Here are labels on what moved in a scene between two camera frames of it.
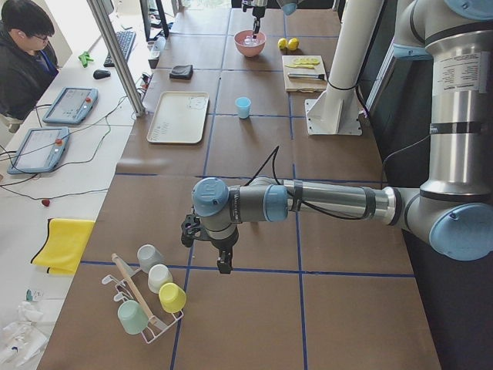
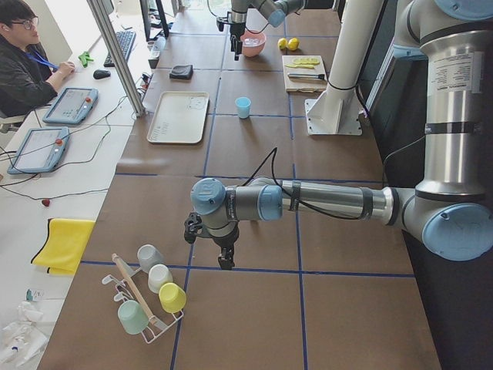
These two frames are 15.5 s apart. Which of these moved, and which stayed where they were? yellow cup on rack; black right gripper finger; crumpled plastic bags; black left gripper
Moved: black right gripper finger
Stayed: yellow cup on rack; crumpled plastic bags; black left gripper
